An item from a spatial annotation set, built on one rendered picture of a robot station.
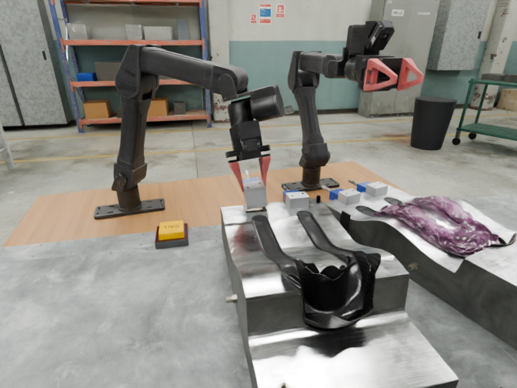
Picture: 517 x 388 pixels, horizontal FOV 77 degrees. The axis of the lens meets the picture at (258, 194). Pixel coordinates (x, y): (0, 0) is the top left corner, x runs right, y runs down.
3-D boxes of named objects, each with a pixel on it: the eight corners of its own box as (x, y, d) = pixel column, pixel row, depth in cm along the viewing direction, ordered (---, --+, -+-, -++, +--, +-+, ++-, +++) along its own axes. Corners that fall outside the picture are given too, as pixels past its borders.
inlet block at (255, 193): (238, 182, 89) (235, 165, 86) (256, 178, 90) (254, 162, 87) (247, 209, 78) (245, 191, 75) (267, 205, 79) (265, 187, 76)
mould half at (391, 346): (221, 237, 85) (219, 190, 79) (316, 227, 89) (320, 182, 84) (265, 453, 40) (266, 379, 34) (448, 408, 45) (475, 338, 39)
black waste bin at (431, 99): (398, 142, 455) (407, 96, 429) (428, 140, 464) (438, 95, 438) (421, 152, 413) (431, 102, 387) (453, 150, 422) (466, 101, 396)
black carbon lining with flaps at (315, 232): (248, 223, 77) (248, 187, 73) (312, 216, 80) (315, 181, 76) (291, 343, 46) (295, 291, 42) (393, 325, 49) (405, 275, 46)
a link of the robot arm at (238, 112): (263, 126, 78) (258, 97, 77) (255, 125, 72) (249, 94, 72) (238, 132, 80) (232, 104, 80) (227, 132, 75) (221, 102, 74)
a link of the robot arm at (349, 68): (381, 52, 76) (364, 51, 82) (359, 52, 74) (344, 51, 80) (375, 83, 79) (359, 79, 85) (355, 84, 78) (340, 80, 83)
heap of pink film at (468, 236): (363, 215, 83) (368, 188, 80) (410, 201, 91) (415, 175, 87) (464, 272, 62) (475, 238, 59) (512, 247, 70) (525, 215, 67)
